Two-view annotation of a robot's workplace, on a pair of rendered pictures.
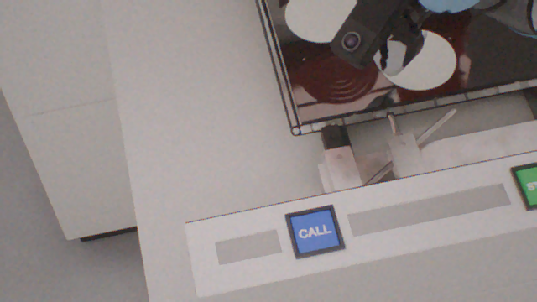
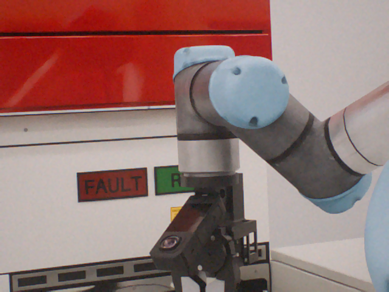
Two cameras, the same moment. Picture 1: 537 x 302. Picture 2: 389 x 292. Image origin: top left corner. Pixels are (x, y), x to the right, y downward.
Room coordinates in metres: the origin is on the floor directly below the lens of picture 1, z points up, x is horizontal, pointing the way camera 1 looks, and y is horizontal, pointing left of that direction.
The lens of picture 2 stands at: (-0.13, 0.07, 1.22)
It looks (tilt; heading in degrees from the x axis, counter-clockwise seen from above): 3 degrees down; 347
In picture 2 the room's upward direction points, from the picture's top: 3 degrees counter-clockwise
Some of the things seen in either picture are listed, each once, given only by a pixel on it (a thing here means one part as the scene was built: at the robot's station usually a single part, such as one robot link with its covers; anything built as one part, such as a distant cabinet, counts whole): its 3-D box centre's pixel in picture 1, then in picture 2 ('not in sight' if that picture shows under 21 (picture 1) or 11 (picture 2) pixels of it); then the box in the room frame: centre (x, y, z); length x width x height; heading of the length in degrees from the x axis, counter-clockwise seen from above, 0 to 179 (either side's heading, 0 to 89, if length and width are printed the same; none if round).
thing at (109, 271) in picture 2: not in sight; (146, 266); (1.15, -0.14, 0.96); 0.44 x 0.01 x 0.02; 98
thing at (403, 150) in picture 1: (408, 167); not in sight; (0.67, -0.17, 0.89); 0.08 x 0.03 x 0.03; 8
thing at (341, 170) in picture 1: (344, 179); not in sight; (0.66, -0.09, 0.89); 0.08 x 0.03 x 0.03; 8
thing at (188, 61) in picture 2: not in sight; (206, 92); (0.80, -0.17, 1.24); 0.09 x 0.08 x 0.11; 7
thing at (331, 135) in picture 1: (332, 140); not in sight; (0.72, -0.08, 0.90); 0.04 x 0.02 x 0.03; 8
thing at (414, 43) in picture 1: (404, 37); (220, 275); (0.77, -0.17, 1.02); 0.05 x 0.02 x 0.09; 43
